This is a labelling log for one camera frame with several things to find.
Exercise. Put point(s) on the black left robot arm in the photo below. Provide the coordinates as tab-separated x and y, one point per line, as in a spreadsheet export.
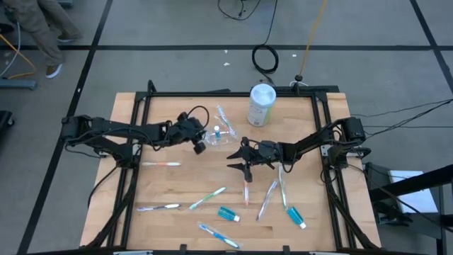
106	125

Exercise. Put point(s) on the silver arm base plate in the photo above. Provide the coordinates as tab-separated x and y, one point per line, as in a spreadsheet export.
325	150
136	148

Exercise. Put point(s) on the white wipes canister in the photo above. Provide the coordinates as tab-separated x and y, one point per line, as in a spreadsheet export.
262	102

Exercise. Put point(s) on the black frame hook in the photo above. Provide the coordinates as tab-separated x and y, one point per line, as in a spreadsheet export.
152	86

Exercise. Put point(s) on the blue toothbrush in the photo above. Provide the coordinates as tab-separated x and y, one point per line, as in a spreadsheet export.
219	236

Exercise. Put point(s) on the grey stand foot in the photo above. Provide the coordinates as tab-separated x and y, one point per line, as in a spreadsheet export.
17	84

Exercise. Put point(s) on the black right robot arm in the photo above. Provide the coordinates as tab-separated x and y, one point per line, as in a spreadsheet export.
311	141

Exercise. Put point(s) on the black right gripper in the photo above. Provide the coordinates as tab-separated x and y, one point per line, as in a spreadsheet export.
263	154

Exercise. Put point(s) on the white box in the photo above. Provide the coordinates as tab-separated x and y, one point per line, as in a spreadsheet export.
412	193

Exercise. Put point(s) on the black frame clamp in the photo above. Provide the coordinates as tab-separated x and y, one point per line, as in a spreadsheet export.
286	248
183	248

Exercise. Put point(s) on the person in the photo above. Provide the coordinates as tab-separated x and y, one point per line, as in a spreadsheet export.
39	32

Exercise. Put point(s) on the silver frame bracket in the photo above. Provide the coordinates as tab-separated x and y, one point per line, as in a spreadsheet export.
132	252
329	253

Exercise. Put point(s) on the black caster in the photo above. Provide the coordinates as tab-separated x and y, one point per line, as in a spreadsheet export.
5	120

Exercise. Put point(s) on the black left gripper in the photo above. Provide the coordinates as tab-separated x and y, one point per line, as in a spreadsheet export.
184	131

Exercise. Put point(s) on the black stand beam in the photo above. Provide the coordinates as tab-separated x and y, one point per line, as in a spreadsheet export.
410	184

